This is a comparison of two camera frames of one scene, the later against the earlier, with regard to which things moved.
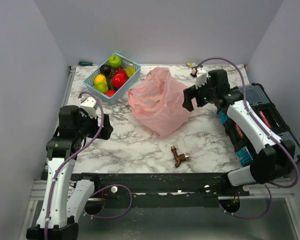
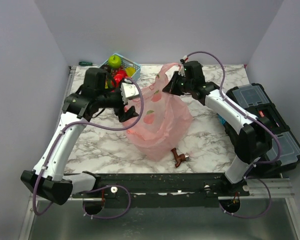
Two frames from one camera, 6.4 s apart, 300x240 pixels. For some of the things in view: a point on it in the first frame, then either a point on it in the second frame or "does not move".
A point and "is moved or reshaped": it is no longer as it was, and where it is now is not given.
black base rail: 149,191 does not move
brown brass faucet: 179,158 does not move
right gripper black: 190,93 -> 171,87
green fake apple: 114,61 does not move
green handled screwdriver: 86,63 does not move
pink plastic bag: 156,102 is moved or reshaped
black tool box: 268,118 does not move
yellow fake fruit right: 130,71 does not move
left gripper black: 107,129 -> 131,111
